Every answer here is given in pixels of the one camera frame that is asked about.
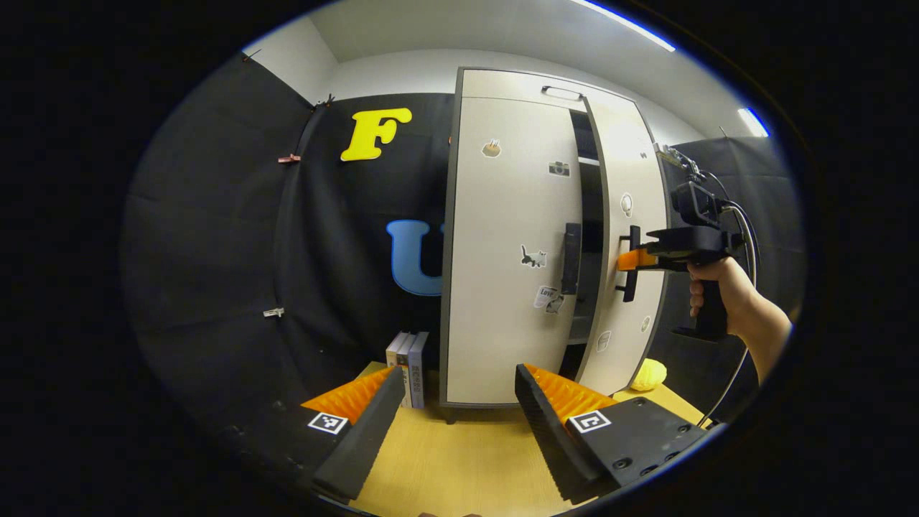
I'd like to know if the beige double-door shoe cabinet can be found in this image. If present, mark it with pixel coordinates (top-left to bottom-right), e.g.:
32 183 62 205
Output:
439 67 672 424

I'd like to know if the cabinet door with camera sticker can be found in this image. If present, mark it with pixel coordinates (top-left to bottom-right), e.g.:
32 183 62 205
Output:
445 96 586 406

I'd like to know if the yellow textured ball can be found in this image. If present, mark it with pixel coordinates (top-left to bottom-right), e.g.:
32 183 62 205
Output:
632 358 668 393

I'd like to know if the grey book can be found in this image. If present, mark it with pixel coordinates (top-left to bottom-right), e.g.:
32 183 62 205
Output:
409 331 431 410

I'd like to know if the black backdrop cloth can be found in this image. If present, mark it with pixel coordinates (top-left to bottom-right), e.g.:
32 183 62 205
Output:
126 54 801 432

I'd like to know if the black door handle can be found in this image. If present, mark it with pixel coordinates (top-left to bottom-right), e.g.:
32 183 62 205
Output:
561 223 582 296
616 225 641 303

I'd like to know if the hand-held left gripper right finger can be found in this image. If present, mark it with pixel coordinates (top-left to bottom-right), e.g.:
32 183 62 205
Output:
515 363 712 503

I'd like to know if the cabinet door with headphones sticker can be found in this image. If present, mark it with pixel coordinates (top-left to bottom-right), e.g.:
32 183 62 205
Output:
574 93 672 397

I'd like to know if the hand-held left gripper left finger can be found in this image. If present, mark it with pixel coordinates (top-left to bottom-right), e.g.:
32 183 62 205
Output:
237 365 406 502

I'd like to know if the black cable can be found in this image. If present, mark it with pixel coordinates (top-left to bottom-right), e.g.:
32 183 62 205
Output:
700 205 762 428

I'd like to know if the beige cabinet drawer front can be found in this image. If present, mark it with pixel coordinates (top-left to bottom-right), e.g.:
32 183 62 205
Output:
459 68 640 108

